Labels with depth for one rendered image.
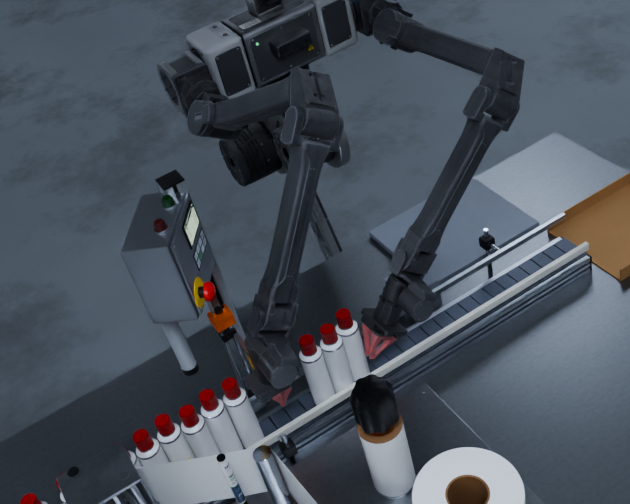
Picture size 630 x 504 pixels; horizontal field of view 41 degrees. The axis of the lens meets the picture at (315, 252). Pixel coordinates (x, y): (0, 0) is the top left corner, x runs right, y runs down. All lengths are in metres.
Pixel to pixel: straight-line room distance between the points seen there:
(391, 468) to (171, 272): 0.57
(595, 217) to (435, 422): 0.80
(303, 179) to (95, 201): 3.05
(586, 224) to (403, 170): 1.82
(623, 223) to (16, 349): 2.58
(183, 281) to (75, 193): 3.13
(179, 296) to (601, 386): 0.95
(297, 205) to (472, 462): 0.57
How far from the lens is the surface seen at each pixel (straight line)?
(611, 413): 1.95
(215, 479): 1.78
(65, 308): 3.97
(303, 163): 1.57
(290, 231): 1.59
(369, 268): 2.33
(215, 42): 2.04
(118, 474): 1.67
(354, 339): 1.89
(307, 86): 1.59
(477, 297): 2.13
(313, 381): 1.89
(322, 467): 1.87
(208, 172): 4.44
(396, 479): 1.74
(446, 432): 1.87
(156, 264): 1.57
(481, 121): 1.79
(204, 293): 1.63
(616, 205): 2.44
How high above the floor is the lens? 2.38
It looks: 40 degrees down
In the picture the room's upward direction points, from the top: 16 degrees counter-clockwise
